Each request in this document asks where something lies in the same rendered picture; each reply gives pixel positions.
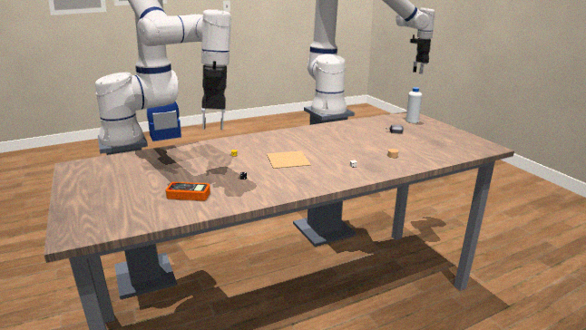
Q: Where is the tan cylinder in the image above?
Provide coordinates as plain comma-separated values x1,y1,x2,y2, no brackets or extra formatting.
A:
387,149,398,158

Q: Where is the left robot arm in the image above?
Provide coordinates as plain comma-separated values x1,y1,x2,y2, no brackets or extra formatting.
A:
307,0,435,114

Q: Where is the orange digital multimeter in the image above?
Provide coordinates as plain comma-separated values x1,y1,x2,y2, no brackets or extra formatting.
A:
166,182,210,200

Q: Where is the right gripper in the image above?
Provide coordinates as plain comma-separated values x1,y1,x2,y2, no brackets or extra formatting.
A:
201,52,230,131

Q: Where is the tan flat mat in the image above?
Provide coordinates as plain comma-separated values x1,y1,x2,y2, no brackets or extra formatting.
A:
267,151,310,169

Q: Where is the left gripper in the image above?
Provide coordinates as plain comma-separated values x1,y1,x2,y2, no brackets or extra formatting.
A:
410,31,433,74

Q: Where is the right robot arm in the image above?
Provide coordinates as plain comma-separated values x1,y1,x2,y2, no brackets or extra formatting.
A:
95,0,231,146

